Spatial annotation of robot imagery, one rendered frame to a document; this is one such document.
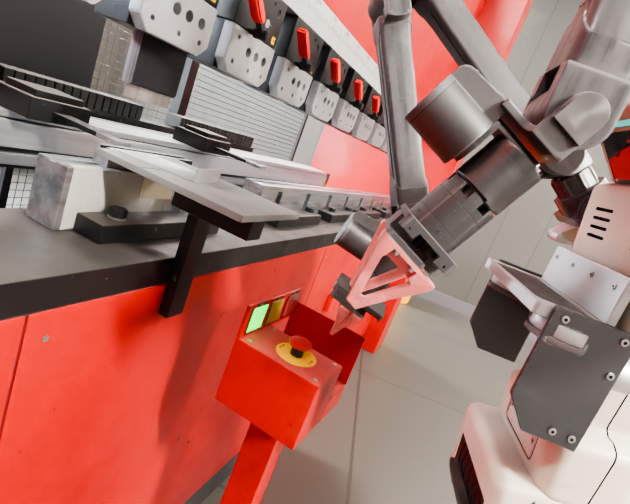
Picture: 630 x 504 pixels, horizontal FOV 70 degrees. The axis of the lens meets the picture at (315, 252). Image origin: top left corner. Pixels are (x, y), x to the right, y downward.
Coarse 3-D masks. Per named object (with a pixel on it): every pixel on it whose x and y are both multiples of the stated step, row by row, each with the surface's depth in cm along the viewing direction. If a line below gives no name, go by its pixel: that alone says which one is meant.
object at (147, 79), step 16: (144, 48) 67; (160, 48) 70; (128, 64) 67; (144, 64) 68; (160, 64) 71; (176, 64) 74; (128, 80) 68; (144, 80) 70; (160, 80) 72; (176, 80) 75; (128, 96) 69; (144, 96) 72; (160, 96) 75
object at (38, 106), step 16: (0, 80) 79; (16, 80) 78; (0, 96) 77; (16, 96) 76; (32, 96) 75; (48, 96) 78; (64, 96) 81; (16, 112) 76; (32, 112) 76; (48, 112) 78; (64, 112) 81; (80, 112) 84; (80, 128) 77; (96, 128) 78; (128, 144) 77
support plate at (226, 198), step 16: (112, 160) 65; (128, 160) 65; (176, 160) 81; (144, 176) 63; (160, 176) 62; (176, 176) 67; (192, 192) 60; (208, 192) 64; (224, 192) 68; (240, 192) 73; (224, 208) 59; (240, 208) 62; (256, 208) 66; (272, 208) 70
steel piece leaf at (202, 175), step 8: (144, 160) 68; (152, 160) 71; (160, 160) 73; (160, 168) 68; (168, 168) 69; (176, 168) 72; (184, 168) 74; (184, 176) 68; (192, 176) 70; (200, 176) 68; (208, 176) 71; (216, 176) 73
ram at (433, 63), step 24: (288, 0) 88; (336, 0) 105; (360, 0) 115; (480, 0) 235; (312, 24) 100; (360, 24) 121; (336, 48) 115; (432, 48) 193; (360, 72) 135; (432, 72) 210
